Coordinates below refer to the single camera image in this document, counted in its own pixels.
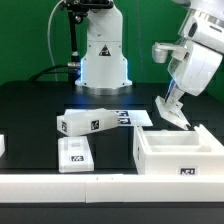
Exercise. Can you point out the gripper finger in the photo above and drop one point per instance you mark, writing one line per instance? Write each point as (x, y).
(173, 96)

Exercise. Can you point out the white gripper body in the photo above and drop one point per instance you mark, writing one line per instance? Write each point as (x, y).
(197, 68)

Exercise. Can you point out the white cabinet body box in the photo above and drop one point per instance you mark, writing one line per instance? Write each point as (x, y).
(182, 153)

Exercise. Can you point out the white cabinet top block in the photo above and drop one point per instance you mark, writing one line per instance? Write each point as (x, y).
(86, 122)

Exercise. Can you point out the white base sheet with tags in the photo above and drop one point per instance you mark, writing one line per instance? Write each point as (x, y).
(127, 117)

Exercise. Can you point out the white left fence block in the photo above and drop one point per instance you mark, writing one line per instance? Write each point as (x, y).
(2, 145)

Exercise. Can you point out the white front fence bar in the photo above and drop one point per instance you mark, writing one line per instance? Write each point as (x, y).
(27, 188)

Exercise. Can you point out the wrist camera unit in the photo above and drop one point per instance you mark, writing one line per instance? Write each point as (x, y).
(160, 52)

